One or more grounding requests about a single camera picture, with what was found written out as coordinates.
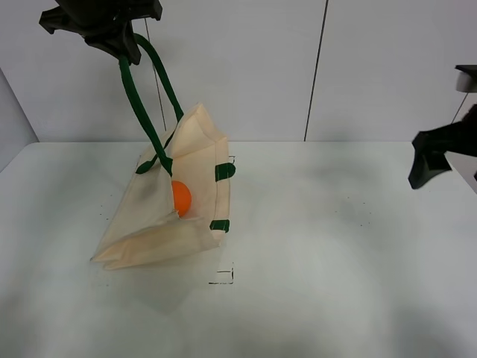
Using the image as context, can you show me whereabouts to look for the orange with stem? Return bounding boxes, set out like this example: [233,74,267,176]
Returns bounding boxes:
[171,180,192,217]

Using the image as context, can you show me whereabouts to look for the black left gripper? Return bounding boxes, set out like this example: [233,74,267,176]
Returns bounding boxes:
[40,0,162,65]

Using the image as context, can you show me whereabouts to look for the cream linen bag green handles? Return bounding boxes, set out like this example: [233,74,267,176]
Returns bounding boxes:
[92,34,236,270]

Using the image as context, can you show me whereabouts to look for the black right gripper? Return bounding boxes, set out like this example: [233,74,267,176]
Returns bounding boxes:
[408,104,476,189]

